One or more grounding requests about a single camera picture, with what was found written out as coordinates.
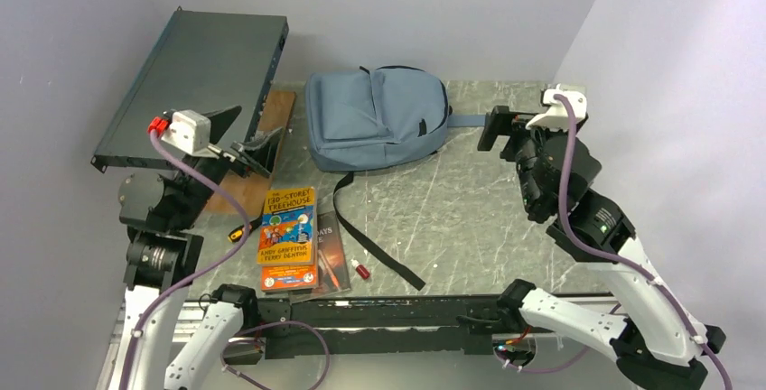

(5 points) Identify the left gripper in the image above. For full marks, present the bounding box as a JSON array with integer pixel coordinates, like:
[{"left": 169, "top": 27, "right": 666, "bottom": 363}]
[{"left": 173, "top": 105, "right": 283, "bottom": 228}]

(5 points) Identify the yellow black screwdriver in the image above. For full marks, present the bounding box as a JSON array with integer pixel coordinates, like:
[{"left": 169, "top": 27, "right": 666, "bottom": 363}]
[{"left": 227, "top": 218, "right": 262, "bottom": 244}]

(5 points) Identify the blue backpack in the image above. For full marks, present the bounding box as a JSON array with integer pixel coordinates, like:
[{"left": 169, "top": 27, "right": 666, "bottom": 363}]
[{"left": 304, "top": 65, "right": 489, "bottom": 293}]

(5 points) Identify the small red white bottle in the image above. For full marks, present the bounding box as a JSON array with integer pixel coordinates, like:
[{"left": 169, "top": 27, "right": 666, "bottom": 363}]
[{"left": 351, "top": 259, "right": 370, "bottom": 281}]

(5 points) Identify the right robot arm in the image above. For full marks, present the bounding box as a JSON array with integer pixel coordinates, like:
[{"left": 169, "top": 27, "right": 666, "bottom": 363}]
[{"left": 478, "top": 106, "right": 725, "bottom": 389}]

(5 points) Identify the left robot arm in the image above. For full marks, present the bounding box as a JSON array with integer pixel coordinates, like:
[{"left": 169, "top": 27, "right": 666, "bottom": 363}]
[{"left": 108, "top": 106, "right": 280, "bottom": 389}]

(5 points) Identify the brown wooden board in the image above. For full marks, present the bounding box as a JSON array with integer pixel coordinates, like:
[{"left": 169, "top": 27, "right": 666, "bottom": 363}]
[{"left": 220, "top": 90, "right": 296, "bottom": 216}]

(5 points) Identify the yellow treehouse book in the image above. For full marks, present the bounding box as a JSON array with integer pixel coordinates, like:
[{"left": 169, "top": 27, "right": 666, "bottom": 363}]
[{"left": 257, "top": 187, "right": 316, "bottom": 266}]

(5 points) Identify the dark cover book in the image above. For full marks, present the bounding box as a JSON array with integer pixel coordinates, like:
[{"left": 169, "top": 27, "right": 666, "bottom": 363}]
[{"left": 288, "top": 211, "right": 351, "bottom": 303}]

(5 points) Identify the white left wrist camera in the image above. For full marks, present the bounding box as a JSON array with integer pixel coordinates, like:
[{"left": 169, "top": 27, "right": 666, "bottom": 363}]
[{"left": 147, "top": 110, "right": 215, "bottom": 158}]

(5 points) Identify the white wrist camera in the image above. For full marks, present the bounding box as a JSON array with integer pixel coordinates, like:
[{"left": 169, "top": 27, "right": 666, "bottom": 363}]
[
  {"left": 525, "top": 84, "right": 588, "bottom": 132},
  {"left": 147, "top": 110, "right": 215, "bottom": 158}
]

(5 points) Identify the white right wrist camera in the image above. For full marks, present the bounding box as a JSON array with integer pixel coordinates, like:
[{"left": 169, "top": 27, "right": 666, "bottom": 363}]
[{"left": 525, "top": 84, "right": 588, "bottom": 132}]

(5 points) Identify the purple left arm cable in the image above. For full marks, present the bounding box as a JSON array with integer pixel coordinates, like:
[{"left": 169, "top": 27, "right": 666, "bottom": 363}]
[{"left": 117, "top": 130, "right": 332, "bottom": 390}]

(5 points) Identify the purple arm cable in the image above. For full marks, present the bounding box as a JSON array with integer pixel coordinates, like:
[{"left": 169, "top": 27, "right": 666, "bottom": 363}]
[
  {"left": 117, "top": 130, "right": 332, "bottom": 390},
  {"left": 495, "top": 94, "right": 734, "bottom": 390}
]

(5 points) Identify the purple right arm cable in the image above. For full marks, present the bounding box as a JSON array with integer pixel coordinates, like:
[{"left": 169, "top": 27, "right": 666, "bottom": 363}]
[{"left": 495, "top": 94, "right": 734, "bottom": 390}]

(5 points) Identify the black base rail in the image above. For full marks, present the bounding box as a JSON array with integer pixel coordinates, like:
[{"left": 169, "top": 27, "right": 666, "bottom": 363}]
[{"left": 243, "top": 294, "right": 537, "bottom": 359}]

